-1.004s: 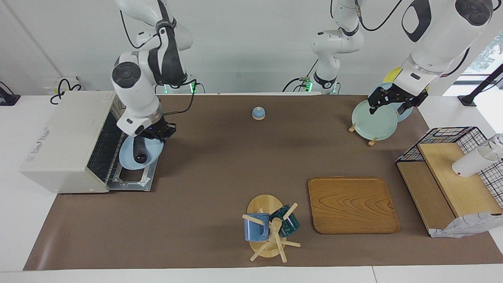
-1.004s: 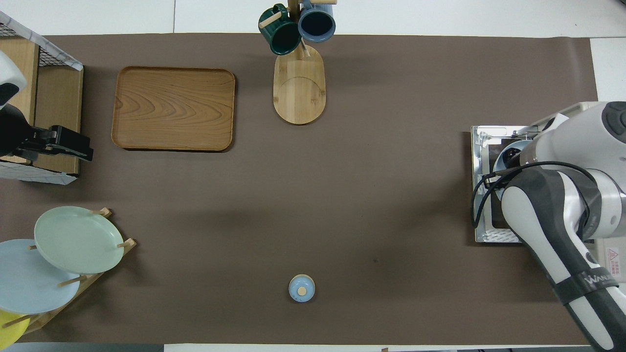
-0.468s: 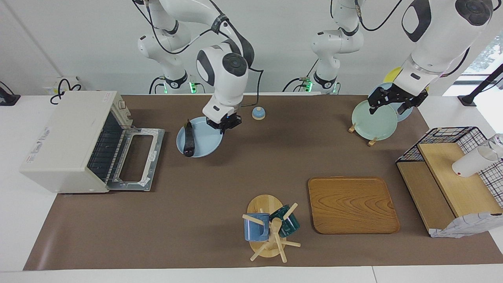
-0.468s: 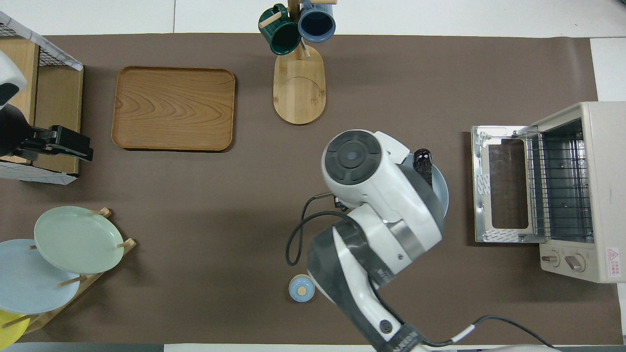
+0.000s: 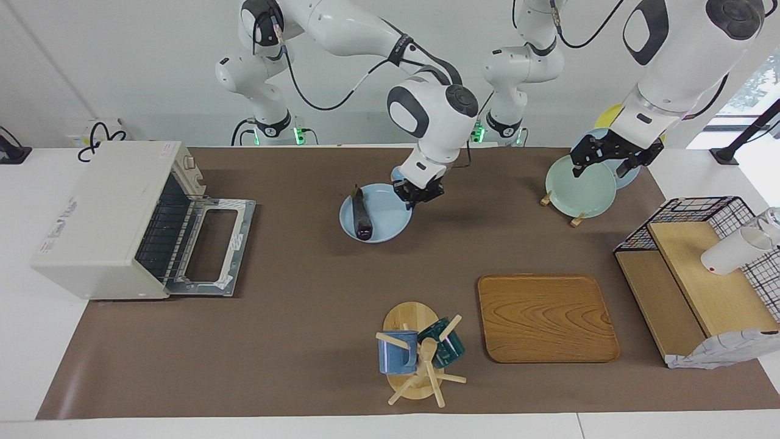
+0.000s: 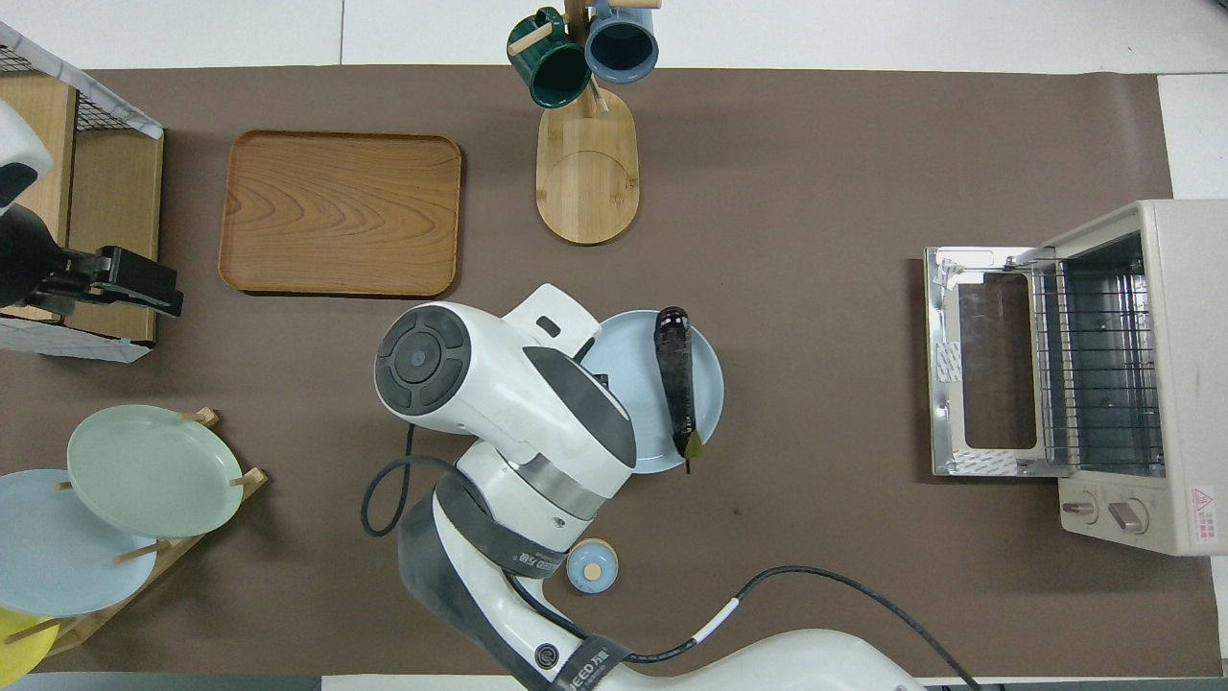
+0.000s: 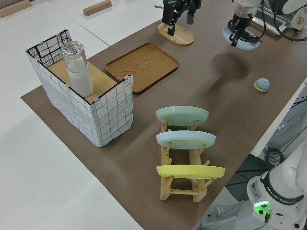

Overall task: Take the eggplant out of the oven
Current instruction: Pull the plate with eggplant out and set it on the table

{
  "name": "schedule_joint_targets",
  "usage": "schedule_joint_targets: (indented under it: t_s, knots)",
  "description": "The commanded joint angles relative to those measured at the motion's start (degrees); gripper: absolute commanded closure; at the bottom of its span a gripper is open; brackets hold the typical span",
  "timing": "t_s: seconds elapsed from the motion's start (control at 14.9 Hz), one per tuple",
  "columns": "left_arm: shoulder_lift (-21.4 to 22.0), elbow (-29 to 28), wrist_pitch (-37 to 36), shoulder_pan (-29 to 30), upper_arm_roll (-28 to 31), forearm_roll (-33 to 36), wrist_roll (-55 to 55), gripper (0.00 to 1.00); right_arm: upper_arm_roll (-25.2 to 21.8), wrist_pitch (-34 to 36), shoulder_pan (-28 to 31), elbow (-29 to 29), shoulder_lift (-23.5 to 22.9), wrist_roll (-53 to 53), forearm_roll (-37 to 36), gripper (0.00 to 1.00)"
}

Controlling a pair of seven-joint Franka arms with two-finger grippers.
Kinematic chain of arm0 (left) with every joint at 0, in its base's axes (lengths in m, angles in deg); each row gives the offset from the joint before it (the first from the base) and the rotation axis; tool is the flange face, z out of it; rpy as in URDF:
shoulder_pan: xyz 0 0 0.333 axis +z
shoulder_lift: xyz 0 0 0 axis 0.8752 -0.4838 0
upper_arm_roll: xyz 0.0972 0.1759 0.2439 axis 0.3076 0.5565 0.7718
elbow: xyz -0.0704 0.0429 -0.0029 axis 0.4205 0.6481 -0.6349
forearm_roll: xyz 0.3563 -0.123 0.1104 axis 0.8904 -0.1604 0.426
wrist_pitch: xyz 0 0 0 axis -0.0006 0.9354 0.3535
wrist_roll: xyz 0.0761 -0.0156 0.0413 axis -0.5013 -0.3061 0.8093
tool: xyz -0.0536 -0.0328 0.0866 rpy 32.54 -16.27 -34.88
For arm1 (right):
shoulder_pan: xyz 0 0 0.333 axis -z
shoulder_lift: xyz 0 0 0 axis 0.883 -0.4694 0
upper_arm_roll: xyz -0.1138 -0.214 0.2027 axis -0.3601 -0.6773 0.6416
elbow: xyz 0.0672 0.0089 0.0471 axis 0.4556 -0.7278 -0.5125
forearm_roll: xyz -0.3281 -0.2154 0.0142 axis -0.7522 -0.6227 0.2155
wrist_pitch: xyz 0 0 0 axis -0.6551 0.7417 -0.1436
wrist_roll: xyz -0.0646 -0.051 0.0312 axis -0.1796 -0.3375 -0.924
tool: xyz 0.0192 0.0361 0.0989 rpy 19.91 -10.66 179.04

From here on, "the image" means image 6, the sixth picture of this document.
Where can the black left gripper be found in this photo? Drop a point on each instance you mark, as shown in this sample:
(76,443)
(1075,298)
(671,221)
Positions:
(134,280)

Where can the light blue serving plate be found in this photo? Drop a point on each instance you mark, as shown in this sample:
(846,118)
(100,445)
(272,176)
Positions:
(633,365)

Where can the dark purple eggplant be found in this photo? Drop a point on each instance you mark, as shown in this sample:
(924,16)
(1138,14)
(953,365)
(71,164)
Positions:
(674,374)

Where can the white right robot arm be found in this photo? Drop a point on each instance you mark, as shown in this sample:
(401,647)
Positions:
(499,374)

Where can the silver oven knob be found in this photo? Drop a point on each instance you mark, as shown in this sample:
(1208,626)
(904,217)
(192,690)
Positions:
(1080,509)
(1128,516)

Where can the beige toaster oven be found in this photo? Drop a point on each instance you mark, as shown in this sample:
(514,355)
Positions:
(1190,384)

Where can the wooden shelf insert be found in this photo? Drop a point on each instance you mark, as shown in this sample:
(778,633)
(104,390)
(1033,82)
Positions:
(115,192)

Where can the white patterned cloth liner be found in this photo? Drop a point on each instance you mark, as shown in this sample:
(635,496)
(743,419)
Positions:
(134,120)

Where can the pale green plate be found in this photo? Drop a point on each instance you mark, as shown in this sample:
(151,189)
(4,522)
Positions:
(153,470)

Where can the wooden serving tray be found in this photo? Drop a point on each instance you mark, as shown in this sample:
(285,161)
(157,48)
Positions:
(341,216)

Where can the wooden plate rack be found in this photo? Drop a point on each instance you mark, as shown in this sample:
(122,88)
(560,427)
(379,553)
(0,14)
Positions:
(251,477)

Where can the light blue plate in rack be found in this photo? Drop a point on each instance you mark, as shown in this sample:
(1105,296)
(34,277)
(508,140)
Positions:
(58,557)

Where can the yellow plate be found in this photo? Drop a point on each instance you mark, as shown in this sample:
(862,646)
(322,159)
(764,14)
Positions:
(19,653)

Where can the wooden mug tree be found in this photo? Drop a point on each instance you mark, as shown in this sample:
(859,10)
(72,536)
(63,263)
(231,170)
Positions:
(585,182)

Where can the dark green mug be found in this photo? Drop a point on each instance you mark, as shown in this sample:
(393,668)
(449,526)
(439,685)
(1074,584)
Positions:
(552,72)

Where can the blue mug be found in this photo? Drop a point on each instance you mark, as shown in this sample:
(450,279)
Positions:
(622,48)

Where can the brown table mat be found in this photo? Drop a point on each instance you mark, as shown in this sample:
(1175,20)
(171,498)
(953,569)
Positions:
(815,192)

